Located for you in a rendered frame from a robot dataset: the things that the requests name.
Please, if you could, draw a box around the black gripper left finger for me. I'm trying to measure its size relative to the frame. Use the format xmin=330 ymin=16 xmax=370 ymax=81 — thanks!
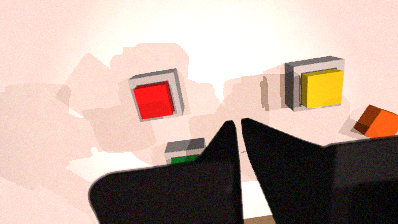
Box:
xmin=88 ymin=120 xmax=244 ymax=224

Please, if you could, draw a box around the yellow button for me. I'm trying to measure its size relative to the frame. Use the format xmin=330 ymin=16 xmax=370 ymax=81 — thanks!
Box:
xmin=285 ymin=56 xmax=345 ymax=112

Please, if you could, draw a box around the red button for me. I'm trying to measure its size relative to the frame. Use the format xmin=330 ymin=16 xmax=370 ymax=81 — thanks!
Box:
xmin=128 ymin=68 xmax=185 ymax=122

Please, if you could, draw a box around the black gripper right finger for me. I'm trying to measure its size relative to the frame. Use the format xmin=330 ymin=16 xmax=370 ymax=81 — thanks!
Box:
xmin=241 ymin=118 xmax=398 ymax=224

